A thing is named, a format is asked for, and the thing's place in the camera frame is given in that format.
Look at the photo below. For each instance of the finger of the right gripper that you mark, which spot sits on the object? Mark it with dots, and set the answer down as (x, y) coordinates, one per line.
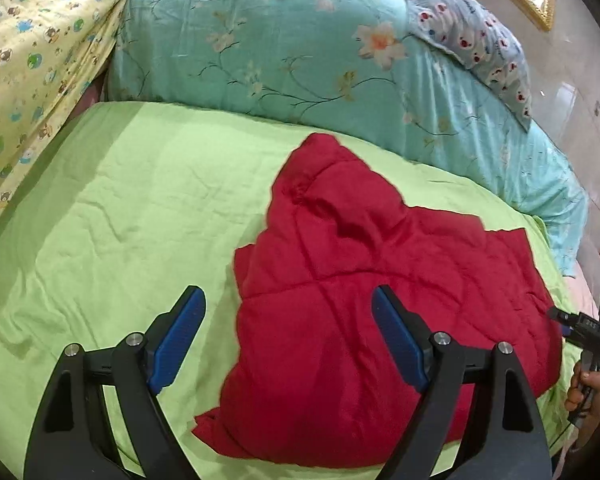
(562, 317)

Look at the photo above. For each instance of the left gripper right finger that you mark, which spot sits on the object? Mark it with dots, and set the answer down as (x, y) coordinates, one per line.
(437, 367)

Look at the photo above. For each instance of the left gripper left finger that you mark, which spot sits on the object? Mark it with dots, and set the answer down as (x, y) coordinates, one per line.
(139, 367)

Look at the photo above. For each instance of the red puffer jacket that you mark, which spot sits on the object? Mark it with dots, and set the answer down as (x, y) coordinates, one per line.
(323, 377)

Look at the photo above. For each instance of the light green bed sheet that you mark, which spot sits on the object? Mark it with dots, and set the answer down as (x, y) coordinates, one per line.
(127, 206)

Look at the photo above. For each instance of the white red patterned pillow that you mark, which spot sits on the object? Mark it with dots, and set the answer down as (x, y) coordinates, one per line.
(481, 43)

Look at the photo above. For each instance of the teal floral quilt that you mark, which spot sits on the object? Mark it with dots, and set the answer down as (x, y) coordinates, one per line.
(351, 66)

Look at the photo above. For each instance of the yellow cartoon print blanket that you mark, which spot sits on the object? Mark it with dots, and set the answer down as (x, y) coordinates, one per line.
(50, 52)

